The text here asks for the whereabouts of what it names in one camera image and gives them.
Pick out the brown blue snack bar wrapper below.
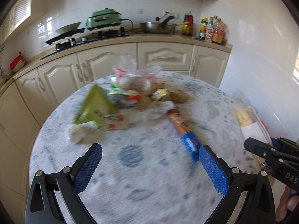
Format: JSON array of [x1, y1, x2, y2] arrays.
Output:
[[167, 109, 202, 162]]

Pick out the clear plastic bag red print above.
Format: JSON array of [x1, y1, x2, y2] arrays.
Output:
[[112, 54, 161, 93]]

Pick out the cream lower kitchen cabinets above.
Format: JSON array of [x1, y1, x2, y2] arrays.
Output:
[[1, 37, 233, 223]]

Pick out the person's right hand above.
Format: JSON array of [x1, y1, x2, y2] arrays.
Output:
[[276, 186, 298, 222]]

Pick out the clear bag yellow contents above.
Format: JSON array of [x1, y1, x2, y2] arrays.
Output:
[[232, 88, 272, 145]]

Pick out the crumpled white tissue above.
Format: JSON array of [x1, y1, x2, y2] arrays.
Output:
[[65, 122, 104, 144]]

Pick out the brown round pastry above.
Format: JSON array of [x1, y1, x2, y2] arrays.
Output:
[[170, 90, 189, 103]]

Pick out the orange white snack packet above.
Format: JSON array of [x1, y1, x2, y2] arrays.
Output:
[[103, 114, 130, 131]]

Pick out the green triangular paper package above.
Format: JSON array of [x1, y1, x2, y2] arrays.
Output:
[[73, 84, 118, 127]]

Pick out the gold foil wrapper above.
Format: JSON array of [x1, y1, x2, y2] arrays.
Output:
[[151, 88, 170, 102]]

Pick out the cooking oil bottle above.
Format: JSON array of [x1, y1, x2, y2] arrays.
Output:
[[212, 15, 225, 45]]

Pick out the dark soy sauce bottle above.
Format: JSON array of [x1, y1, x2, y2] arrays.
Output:
[[181, 11, 194, 36]]

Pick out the red lidded bowl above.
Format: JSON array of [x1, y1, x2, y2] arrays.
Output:
[[10, 54, 25, 72]]

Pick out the black gas stove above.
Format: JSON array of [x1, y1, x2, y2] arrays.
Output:
[[41, 26, 129, 59]]

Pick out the flat grey pan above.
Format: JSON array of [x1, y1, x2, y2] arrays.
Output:
[[45, 22, 85, 45]]

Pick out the green electric grill pot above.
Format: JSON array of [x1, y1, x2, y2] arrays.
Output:
[[85, 8, 122, 30]]

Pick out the steel wok with handle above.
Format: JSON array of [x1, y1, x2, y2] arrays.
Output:
[[139, 16, 189, 34]]

